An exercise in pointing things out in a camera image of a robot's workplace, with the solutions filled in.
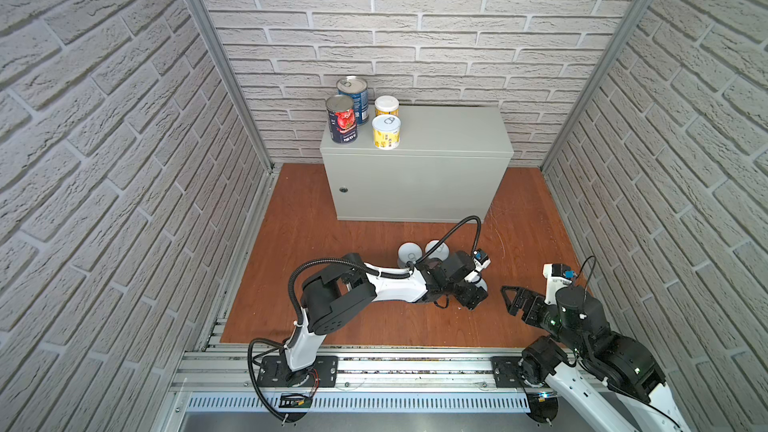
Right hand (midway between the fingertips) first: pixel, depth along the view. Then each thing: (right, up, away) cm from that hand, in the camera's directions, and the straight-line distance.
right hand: (516, 292), depth 70 cm
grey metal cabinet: (-15, +31, +13) cm, 37 cm away
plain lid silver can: (-4, -1, +13) cm, 14 cm away
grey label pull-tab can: (-25, +6, +19) cm, 32 cm away
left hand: (-5, -2, +13) cm, 14 cm away
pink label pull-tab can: (-18, +10, +1) cm, 20 cm away
